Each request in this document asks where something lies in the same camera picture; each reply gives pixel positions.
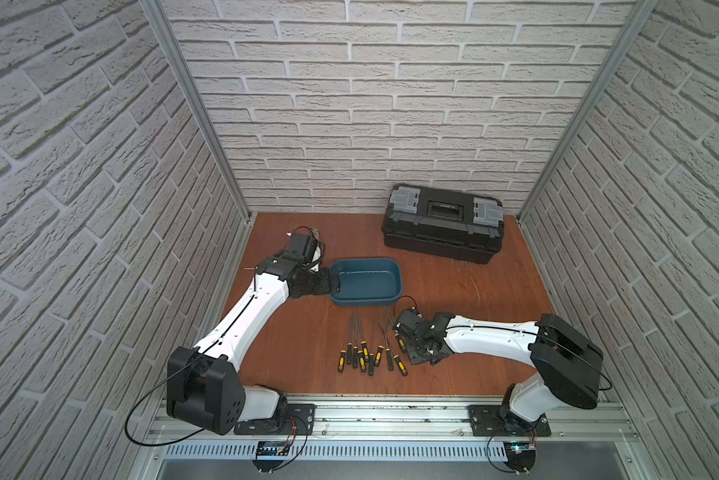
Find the teal plastic storage box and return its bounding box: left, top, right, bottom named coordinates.
left=330, top=257, right=403, bottom=307

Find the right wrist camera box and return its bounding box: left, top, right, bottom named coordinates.
left=395, top=308, right=423, bottom=333

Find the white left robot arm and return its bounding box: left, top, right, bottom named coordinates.
left=166, top=257, right=340, bottom=435

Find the aluminium front rail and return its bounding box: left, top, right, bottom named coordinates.
left=147, top=395, right=639, bottom=466

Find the file two yellow black handle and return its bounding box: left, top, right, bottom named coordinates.
left=346, top=314, right=355, bottom=366

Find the file eight yellow black handle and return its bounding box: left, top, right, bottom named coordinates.
left=379, top=310, right=395, bottom=371

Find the black plastic toolbox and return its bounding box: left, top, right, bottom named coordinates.
left=381, top=184, right=505, bottom=264

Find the base circuit board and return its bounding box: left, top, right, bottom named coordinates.
left=503, top=441, right=537, bottom=462
left=255, top=440, right=291, bottom=461

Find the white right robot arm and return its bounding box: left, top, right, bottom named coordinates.
left=393, top=308, right=603, bottom=432

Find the file nine yellow black handle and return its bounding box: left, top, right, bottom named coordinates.
left=387, top=325, right=409, bottom=377

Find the right base circuit board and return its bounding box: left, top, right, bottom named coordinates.
left=503, top=441, right=537, bottom=462

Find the file seven yellow black handle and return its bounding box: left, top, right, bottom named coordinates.
left=373, top=322, right=385, bottom=367

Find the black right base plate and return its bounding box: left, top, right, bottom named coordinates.
left=467, top=405, right=551, bottom=437

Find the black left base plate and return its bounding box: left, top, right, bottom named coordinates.
left=233, top=403, right=316, bottom=436

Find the left base circuit board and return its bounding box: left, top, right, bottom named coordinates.
left=255, top=440, right=291, bottom=461

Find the aluminium corner post right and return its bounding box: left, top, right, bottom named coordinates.
left=517, top=0, right=659, bottom=224

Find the aluminium corner post left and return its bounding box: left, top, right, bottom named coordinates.
left=141, top=0, right=252, bottom=223

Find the file ten yellow black handle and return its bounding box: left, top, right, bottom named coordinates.
left=387, top=309, right=407, bottom=353

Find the file three yellow black handle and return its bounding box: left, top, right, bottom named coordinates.
left=351, top=313, right=359, bottom=369

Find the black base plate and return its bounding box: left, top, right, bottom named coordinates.
left=467, top=405, right=551, bottom=437
left=233, top=403, right=316, bottom=436

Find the file five yellow black handle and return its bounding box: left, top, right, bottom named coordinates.
left=357, top=315, right=369, bottom=364

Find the file four yellow black handle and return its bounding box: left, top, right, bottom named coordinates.
left=358, top=346, right=367, bottom=372

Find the aluminium corner post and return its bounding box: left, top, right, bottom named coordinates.
left=517, top=0, right=659, bottom=224
left=141, top=0, right=252, bottom=223

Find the file one yellow black handle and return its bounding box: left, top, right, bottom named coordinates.
left=337, top=320, right=352, bottom=373

